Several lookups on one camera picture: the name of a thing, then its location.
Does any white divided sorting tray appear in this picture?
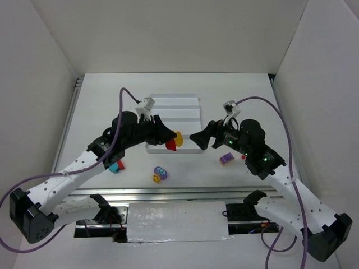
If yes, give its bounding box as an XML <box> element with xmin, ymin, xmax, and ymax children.
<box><xmin>145</xmin><ymin>94</ymin><xmax>202</xmax><ymax>154</ymax></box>

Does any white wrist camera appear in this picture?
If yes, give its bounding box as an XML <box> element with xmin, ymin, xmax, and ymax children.
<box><xmin>135</xmin><ymin>97</ymin><xmax>155</xmax><ymax>120</ymax></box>
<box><xmin>223</xmin><ymin>100</ymin><xmax>241</xmax><ymax>126</ymax></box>

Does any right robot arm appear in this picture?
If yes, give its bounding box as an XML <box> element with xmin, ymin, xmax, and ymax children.
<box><xmin>190</xmin><ymin>119</ymin><xmax>353</xmax><ymax>262</ymax></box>

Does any small yellow lego cube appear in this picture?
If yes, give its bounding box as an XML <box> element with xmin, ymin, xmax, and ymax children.
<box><xmin>153</xmin><ymin>174</ymin><xmax>162</xmax><ymax>183</ymax></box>

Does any teal rounded lego brick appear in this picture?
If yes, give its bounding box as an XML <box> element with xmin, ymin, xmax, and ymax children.
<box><xmin>108</xmin><ymin>163</ymin><xmax>120</xmax><ymax>174</ymax></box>

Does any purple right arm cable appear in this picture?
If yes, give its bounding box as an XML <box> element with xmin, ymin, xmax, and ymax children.
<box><xmin>234</xmin><ymin>96</ymin><xmax>316</xmax><ymax>269</ymax></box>

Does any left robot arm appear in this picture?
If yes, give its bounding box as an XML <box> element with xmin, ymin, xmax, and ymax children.
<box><xmin>10</xmin><ymin>112</ymin><xmax>177</xmax><ymax>244</ymax></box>

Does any purple sloped lego brick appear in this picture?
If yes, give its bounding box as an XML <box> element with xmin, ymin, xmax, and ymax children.
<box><xmin>219</xmin><ymin>152</ymin><xmax>234</xmax><ymax>166</ymax></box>

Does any purple flower lego brick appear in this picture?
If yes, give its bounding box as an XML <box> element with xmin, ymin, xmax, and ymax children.
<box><xmin>154</xmin><ymin>166</ymin><xmax>168</xmax><ymax>180</ymax></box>

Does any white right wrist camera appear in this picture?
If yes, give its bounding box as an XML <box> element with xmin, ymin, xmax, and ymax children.
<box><xmin>223</xmin><ymin>100</ymin><xmax>241</xmax><ymax>126</ymax></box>

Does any yellow rounded lego brick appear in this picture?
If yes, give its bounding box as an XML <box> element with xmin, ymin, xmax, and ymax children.
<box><xmin>174</xmin><ymin>131</ymin><xmax>183</xmax><ymax>147</ymax></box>

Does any red curved lego brick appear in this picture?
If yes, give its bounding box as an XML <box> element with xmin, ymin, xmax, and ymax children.
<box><xmin>165</xmin><ymin>139</ymin><xmax>177</xmax><ymax>151</ymax></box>

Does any silver foil cover plate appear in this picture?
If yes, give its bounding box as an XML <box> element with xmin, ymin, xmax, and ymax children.
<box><xmin>127</xmin><ymin>201</ymin><xmax>230</xmax><ymax>243</ymax></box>

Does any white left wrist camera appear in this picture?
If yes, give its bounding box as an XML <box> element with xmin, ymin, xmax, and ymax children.
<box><xmin>135</xmin><ymin>97</ymin><xmax>155</xmax><ymax>120</ymax></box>

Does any red cloud lego brick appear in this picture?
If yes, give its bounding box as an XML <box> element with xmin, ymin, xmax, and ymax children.
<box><xmin>117</xmin><ymin>160</ymin><xmax>125</xmax><ymax>170</ymax></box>

